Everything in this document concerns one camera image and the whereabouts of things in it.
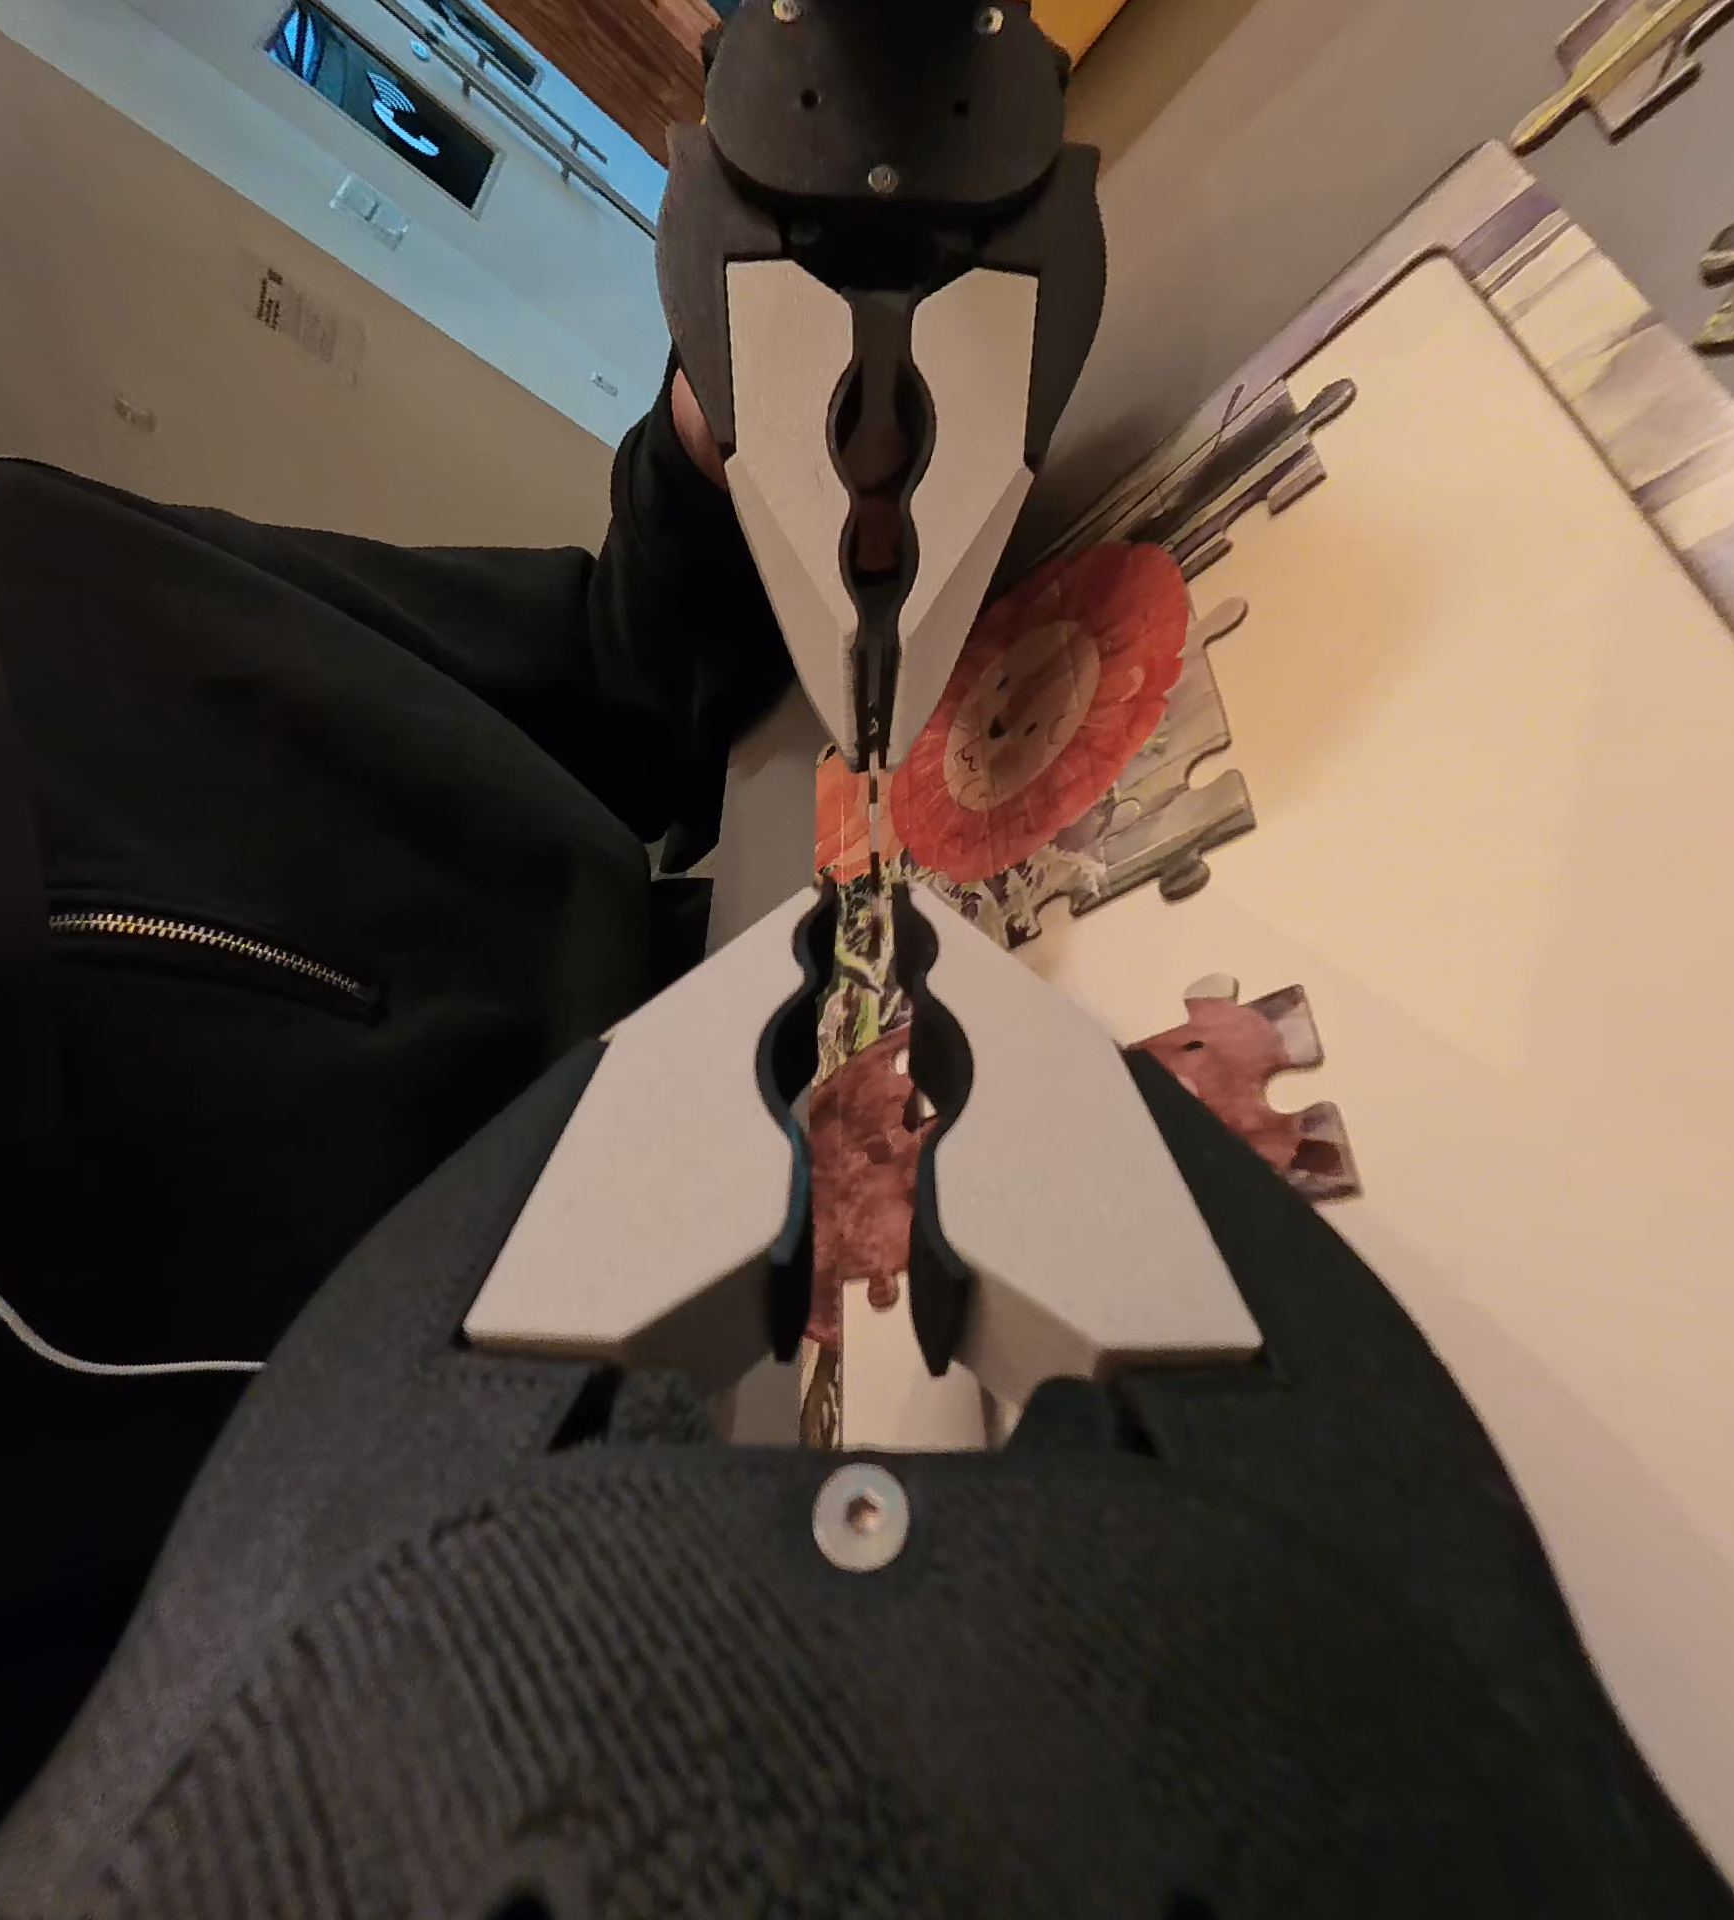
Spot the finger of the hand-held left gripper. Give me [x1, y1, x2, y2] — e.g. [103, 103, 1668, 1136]
[865, 263, 1052, 753]
[724, 255, 883, 771]

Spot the person's left hand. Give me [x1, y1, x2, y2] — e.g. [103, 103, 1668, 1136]
[667, 367, 731, 487]

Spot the dark wall window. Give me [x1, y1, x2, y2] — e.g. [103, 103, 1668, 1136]
[263, 0, 504, 217]

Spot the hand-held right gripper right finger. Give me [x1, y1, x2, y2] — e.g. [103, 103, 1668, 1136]
[887, 885, 1266, 1428]

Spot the white drawstring cord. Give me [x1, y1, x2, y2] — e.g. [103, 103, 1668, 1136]
[0, 1242, 270, 1375]

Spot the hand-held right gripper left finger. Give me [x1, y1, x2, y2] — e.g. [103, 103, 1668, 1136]
[461, 883, 832, 1442]

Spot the joined brown bear puzzle section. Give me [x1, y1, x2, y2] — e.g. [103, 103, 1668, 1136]
[806, 975, 1364, 1311]

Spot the lion jigsaw puzzle board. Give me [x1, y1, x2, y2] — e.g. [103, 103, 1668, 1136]
[724, 142, 1734, 1920]

